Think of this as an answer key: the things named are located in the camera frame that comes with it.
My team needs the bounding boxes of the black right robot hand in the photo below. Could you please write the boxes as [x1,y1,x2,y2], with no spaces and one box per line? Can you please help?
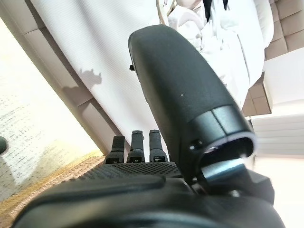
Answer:
[11,24,285,228]

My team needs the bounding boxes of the white garment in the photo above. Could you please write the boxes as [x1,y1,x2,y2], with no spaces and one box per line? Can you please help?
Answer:
[167,4,243,86]

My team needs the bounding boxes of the beige printed garment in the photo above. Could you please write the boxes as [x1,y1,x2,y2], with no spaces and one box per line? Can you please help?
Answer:
[155,0,183,27]

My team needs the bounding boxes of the black garment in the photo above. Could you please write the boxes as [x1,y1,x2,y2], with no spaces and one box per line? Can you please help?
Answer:
[202,0,230,23]

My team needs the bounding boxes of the beige bed cover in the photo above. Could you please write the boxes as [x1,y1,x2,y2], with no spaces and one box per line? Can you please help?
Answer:
[30,0,264,152]

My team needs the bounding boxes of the beige upholstered bed base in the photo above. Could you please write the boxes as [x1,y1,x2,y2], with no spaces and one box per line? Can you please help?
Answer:
[0,0,124,155]

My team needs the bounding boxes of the white textured blanket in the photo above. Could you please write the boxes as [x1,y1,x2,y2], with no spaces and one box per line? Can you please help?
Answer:
[247,0,276,48]

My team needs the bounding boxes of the tufted brown headboard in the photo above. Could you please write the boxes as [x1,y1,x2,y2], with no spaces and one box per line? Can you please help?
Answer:
[241,0,304,117]

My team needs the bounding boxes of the grey patterned rug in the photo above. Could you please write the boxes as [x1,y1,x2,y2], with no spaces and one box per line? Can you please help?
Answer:
[0,18,100,205]

